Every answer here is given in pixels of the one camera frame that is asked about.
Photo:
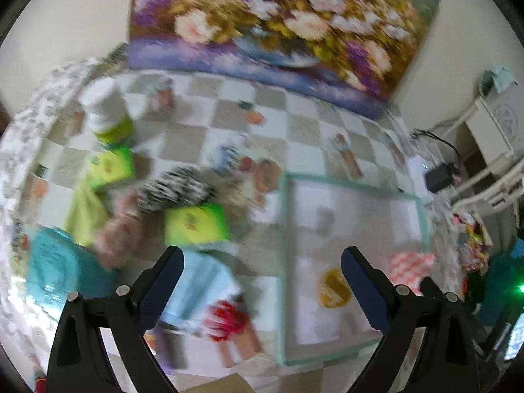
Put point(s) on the large floral painting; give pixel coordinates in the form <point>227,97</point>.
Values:
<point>266,20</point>

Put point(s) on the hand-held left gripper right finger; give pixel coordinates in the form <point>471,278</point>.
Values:
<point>364,290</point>

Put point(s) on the green tissue pack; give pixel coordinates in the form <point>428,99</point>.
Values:
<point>112,168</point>
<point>194,223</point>

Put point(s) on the pink plush toy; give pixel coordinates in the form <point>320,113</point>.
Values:
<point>116,233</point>

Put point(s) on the black power adapter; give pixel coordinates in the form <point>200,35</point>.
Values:
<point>440,177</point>

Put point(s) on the white bottle with green label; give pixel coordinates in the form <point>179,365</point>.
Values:
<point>107,110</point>

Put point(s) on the teal plastic case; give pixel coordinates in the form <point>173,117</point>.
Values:
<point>57,266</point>

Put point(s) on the yellow-green cloth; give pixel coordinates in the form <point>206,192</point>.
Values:
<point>86,213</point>

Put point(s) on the red and pink plush ornament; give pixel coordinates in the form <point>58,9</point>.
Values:
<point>225,319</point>

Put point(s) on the white plastic chair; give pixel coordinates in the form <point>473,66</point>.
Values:
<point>497,131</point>

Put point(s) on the zebra print scrunchie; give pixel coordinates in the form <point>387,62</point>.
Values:
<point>176,188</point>

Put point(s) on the white tray with teal rim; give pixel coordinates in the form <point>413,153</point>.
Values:
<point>368,221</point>

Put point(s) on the checkered printed tablecloth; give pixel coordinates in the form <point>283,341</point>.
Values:
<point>303,123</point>

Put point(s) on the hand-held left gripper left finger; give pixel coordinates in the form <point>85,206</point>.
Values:
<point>159,290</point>

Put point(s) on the colourful printed items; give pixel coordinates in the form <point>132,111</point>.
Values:
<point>470,241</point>

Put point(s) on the light blue face mask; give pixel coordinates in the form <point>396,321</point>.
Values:
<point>200,286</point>

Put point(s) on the pink chevron cloth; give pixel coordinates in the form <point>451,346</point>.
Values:
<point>409,268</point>

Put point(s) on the teal cloth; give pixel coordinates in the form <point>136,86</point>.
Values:
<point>501,78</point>

